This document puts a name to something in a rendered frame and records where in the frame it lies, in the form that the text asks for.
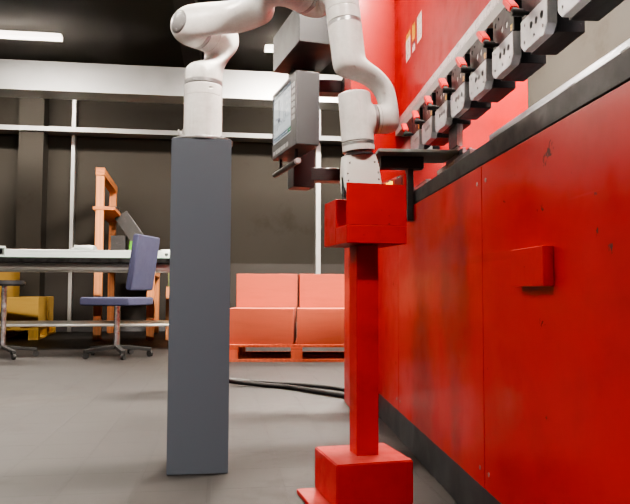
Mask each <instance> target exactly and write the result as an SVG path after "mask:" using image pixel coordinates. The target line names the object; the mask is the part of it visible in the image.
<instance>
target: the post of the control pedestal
mask: <svg viewBox="0 0 630 504"><path fill-rule="evenodd" d="M350 451H351V452H352V453H354V454H355V455H356V456H366V455H378V454H379V448H378V246H377V245H354V246H350Z"/></svg>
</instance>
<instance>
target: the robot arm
mask: <svg viewBox="0 0 630 504"><path fill-rule="evenodd" d="M277 6H282V7H286V8H289V9H291V10H293V11H295V12H297V13H299V14H301V15H303V16H306V17H310V18H322V17H324V16H326V17H327V26H328V34H329V41H330V49H331V57H332V64H333V69H334V71H335V73H336V74H337V75H338V76H340V77H343V78H346V79H349V80H353V81H355V82H358V83H360V84H362V85H364V86H366V87H367V88H368V89H369V90H370V91H371V92H372V93H373V94H374V96H375V97H376V100H377V103H378V104H372V102H371V96H370V92H369V91H367V90H363V89H353V90H347V91H344V92H342V93H340V94H339V95H338V104H339V116H340V128H341V141H342V153H343V154H345V155H344V156H343V157H341V166H340V189H341V193H342V199H344V200H346V183H347V182H350V183H371V184H382V181H381V174H380V169H379V164H378V160H377V157H376V154H373V152H372V151H374V150H375V144H374V134H389V133H393V132H395V131H396V130H397V128H398V126H399V122H400V120H399V110H398V103H397V98H396V93H395V90H394V87H393V85H392V83H391V81H390V80H389V78H388V77H387V76H386V75H385V74H384V73H383V72H382V71H381V70H380V69H379V68H377V67H376V66H375V65H373V64H372V63H371V62H369V61H368V60H367V58H366V56H365V49H364V40H363V31H362V22H361V14H360V6H359V0H228V1H218V2H203V3H195V4H189V5H186V6H183V7H181V8H180V9H178V10H177V11H176V12H175V13H174V15H173V17H172V19H171V25H170V26H171V32H172V34H173V36H174V37H175V39H176V40H177V41H179V42H180V43H182V44H184V45H186V46H189V47H191V48H194V49H197V50H200V51H202V52H204V59H203V60H199V61H195V62H192V63H190V64H189V65H188V66H187V67H186V69H185V75H184V128H183V129H182V131H179V129H178V136H177V137H175V138H204V139H228V138H224V136H223V135H222V87H223V71H224V68H225V66H226V64H227V62H228V61H229V60H230V58H231V57H232V56H233V55H234V54H235V52H236V51H237V49H238V45H239V36H238V33H242V32H246V31H249V30H252V29H255V28H258V27H260V26H263V25H265V24H266V23H268V22H269V21H270V20H271V19H272V17H273V15H274V11H275V7H277Z"/></svg>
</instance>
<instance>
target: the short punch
mask: <svg viewBox="0 0 630 504"><path fill-rule="evenodd" d="M461 146H463V124H456V125H455V126H453V127H452V128H451V129H450V130H449V150H458V151H459V150H460V147H461Z"/></svg>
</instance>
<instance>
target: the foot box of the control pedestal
mask: <svg viewBox="0 0 630 504"><path fill-rule="evenodd" d="M378 448H379V454H378V455H366V456H356V455H355V454H354V453H352V452H351V451H350V445H338V446H322V447H316V448H315V487H316V488H303V489H297V494H298V495H299V496H300V498H301V499H302V500H303V501H304V502H305V504H412V503H413V461H412V460H411V459H410V458H408V457H406V456H405V455H403V454H401V453H400V452H398V451H396V450H395V449H393V448H391V447H390V446H388V445H386V444H385V443H378Z"/></svg>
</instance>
